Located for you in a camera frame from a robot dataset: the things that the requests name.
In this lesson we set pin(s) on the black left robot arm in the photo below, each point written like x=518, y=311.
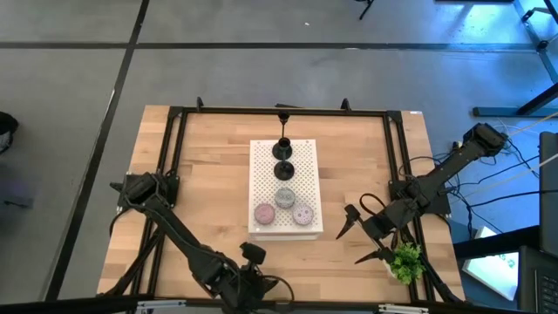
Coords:
x=174, y=227

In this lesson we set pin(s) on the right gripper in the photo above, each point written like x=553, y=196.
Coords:
x=388, y=220

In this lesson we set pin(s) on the black monitor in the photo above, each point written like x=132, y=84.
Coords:
x=549, y=196

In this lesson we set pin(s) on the green plant in white pot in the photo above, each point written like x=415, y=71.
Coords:
x=407, y=264

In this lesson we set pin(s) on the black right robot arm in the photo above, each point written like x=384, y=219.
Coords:
x=453, y=168

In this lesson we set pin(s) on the white perforated metal shelf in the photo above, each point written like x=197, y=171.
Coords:
x=305, y=174

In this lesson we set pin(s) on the dark metal stand foot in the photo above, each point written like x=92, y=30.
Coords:
x=13, y=201

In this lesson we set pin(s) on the black overhead rig beam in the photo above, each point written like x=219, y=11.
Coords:
x=65, y=305

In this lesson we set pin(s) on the black laptop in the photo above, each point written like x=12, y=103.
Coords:
x=545, y=288

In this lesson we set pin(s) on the dark round object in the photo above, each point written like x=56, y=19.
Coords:
x=8, y=122

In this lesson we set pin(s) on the black desk foot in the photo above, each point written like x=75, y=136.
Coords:
x=501, y=112

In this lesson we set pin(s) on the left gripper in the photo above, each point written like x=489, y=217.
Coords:
x=242, y=283

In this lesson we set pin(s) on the black chair leg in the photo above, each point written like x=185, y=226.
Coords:
x=366, y=8

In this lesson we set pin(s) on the white purple patterned round tin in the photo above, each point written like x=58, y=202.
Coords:
x=303, y=213

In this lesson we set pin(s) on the grey-blue patterned round tin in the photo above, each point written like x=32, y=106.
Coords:
x=284, y=197

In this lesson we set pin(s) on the white board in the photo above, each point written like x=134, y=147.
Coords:
x=492, y=272

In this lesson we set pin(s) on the grey desk frame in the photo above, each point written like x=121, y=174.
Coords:
x=534, y=37

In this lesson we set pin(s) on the pink patterned round tin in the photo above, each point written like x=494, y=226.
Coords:
x=264, y=213

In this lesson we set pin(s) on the black desk bar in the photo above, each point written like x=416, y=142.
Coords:
x=497, y=244

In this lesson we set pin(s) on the black aluminium table frame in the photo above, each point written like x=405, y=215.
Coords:
x=327, y=111

